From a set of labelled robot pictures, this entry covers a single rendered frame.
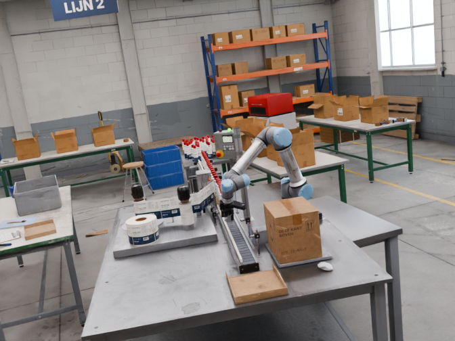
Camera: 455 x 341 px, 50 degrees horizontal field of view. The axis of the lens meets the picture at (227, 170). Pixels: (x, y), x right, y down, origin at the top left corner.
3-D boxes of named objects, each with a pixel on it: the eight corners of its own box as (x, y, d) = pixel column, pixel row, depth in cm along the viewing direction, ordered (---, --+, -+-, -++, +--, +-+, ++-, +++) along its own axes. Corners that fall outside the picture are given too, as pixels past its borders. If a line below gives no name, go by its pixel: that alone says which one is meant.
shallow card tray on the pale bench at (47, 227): (24, 229, 407) (23, 225, 406) (53, 222, 416) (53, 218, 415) (25, 241, 376) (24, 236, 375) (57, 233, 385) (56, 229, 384)
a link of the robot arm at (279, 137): (303, 191, 337) (275, 122, 316) (317, 195, 324) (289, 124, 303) (290, 200, 333) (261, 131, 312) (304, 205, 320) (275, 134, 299)
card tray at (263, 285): (226, 278, 260) (225, 271, 259) (273, 269, 263) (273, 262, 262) (235, 304, 231) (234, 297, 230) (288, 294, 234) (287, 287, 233)
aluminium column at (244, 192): (244, 218, 351) (231, 127, 336) (250, 218, 351) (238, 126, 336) (244, 220, 347) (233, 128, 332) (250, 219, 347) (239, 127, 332)
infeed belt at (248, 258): (210, 194, 422) (209, 190, 421) (219, 193, 423) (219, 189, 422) (242, 271, 263) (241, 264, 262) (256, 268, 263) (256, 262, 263)
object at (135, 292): (118, 210, 424) (118, 208, 424) (284, 183, 440) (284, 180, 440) (81, 340, 221) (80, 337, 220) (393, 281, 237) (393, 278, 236)
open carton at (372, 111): (352, 123, 735) (350, 99, 726) (377, 118, 745) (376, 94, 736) (366, 126, 695) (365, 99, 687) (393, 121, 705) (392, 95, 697)
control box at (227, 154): (222, 155, 353) (219, 130, 349) (243, 155, 345) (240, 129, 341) (216, 159, 344) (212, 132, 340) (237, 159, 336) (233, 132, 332)
